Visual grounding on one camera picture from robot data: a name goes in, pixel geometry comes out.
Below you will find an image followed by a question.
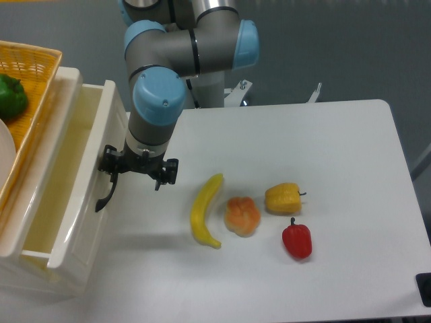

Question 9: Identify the black top drawer handle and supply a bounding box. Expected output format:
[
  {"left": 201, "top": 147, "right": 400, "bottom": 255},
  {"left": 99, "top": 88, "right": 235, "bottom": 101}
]
[{"left": 95, "top": 173, "right": 119, "bottom": 213}]

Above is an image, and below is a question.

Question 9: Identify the orange bread roll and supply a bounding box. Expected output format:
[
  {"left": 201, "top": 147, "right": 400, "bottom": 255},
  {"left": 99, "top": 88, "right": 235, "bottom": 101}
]
[{"left": 224, "top": 196, "right": 261, "bottom": 238}]

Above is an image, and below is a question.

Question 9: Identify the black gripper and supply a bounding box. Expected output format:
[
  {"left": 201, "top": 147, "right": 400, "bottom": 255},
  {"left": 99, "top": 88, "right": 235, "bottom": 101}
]
[{"left": 98, "top": 145, "right": 178, "bottom": 191}]

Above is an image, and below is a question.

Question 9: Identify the yellow woven basket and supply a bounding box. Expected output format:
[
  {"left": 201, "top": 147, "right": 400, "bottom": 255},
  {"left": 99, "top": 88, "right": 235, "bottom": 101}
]
[{"left": 1, "top": 40, "right": 63, "bottom": 209}]

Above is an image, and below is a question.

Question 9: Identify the red bell pepper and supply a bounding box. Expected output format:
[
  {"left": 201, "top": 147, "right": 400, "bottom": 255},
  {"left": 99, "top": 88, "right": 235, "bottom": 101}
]
[{"left": 281, "top": 217, "right": 312, "bottom": 259}]

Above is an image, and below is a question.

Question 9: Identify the white drawer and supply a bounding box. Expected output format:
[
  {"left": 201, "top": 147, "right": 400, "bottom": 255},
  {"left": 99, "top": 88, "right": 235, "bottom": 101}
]
[
  {"left": 20, "top": 81, "right": 127, "bottom": 276},
  {"left": 21, "top": 213, "right": 106, "bottom": 295}
]

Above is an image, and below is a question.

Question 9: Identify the yellow banana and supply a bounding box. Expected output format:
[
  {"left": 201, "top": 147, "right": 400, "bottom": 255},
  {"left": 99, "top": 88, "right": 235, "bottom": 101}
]
[{"left": 189, "top": 173, "right": 224, "bottom": 249}]

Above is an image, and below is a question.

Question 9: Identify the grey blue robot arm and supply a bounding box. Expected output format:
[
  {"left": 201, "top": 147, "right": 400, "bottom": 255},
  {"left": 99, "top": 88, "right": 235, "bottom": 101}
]
[{"left": 98, "top": 1, "right": 259, "bottom": 186}]

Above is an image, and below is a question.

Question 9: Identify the green bell pepper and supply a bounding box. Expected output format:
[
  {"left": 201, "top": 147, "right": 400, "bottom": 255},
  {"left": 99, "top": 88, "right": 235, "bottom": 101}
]
[{"left": 0, "top": 74, "right": 28, "bottom": 120}]

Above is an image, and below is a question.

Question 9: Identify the black device at table edge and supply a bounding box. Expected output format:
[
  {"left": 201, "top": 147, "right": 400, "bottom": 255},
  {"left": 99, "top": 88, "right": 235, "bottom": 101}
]
[{"left": 416, "top": 273, "right": 431, "bottom": 308}]

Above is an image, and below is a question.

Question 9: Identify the yellow bell pepper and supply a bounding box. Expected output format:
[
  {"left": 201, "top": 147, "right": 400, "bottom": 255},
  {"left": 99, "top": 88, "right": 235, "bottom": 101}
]
[{"left": 265, "top": 182, "right": 306, "bottom": 213}]

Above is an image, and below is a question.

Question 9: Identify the white plate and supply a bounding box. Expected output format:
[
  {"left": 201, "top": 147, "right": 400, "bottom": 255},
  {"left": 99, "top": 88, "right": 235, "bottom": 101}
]
[{"left": 0, "top": 120, "right": 16, "bottom": 188}]

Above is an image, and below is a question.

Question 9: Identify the white drawer cabinet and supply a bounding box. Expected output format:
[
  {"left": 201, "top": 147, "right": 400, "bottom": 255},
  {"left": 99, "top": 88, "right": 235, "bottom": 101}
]
[{"left": 0, "top": 66, "right": 112, "bottom": 297}]

